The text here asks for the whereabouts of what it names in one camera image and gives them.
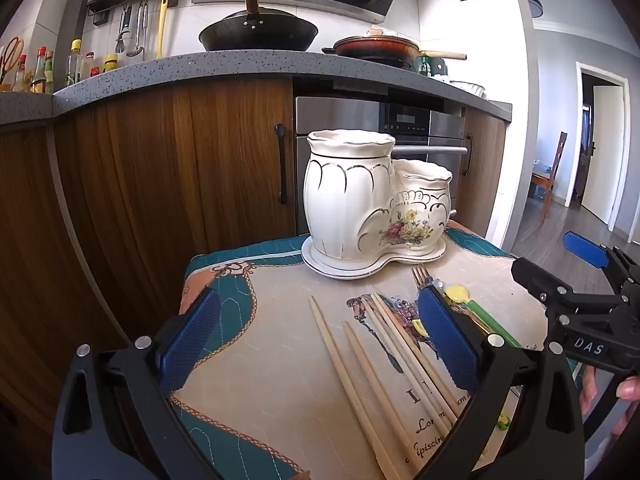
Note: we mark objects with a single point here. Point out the round ceiling lamp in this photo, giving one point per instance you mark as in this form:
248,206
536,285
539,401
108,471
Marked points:
535,6

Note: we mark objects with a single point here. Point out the yellow squeeze bottle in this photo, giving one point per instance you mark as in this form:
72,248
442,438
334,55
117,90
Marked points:
110,64

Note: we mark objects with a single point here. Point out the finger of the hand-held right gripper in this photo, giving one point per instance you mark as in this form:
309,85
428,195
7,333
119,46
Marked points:
540,277
585,250

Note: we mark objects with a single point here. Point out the yellow green plastic spoon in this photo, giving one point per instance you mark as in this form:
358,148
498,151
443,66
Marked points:
475,310

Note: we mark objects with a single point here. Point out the printed quilted cloth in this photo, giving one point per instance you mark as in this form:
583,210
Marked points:
280,340

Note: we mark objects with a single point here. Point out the wooden chopstick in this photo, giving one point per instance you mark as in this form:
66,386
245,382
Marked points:
395,355
345,380
380,385
400,335
407,332

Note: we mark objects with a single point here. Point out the wooden cabinet door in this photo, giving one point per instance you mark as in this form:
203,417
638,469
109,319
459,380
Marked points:
190,170
482,180

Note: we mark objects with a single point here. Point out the grey speckled countertop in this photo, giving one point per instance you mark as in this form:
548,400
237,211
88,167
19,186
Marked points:
200,67

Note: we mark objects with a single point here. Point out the gold fork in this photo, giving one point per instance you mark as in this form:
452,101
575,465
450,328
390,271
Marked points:
421,276

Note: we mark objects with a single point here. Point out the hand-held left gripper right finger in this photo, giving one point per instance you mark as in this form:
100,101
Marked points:
445,340

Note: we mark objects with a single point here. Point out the wooden chair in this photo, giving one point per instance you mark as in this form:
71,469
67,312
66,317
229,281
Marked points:
555,170

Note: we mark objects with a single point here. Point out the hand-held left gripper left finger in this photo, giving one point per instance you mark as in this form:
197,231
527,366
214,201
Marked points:
192,332

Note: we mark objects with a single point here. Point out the white ceramic holder saucer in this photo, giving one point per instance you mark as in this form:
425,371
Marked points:
330,265

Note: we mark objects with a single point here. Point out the white floral ceramic utensil holder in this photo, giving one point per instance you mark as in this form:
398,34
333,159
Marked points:
345,195

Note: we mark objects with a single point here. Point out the clear oil bottle yellow cap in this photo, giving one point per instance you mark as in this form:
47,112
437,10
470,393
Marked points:
74,67

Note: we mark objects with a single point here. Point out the white door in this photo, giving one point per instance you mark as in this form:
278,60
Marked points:
602,155

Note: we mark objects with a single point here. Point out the hanging kitchen utensils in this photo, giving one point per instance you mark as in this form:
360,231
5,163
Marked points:
161,30

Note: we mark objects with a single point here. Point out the green olive oil bottle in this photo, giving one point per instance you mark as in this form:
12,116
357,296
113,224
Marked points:
424,66

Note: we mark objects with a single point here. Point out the person's right hand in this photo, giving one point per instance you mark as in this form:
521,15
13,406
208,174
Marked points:
627,390

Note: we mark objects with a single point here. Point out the white jug red cap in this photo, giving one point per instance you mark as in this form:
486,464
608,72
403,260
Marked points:
90,67

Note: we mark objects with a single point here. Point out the red-brown frying pan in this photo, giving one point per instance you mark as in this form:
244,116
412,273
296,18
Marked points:
375,49

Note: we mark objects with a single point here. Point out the stainless steel oven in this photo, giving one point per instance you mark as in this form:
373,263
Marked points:
350,115

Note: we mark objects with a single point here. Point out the metal hanging ladle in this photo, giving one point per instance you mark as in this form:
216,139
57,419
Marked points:
140,35

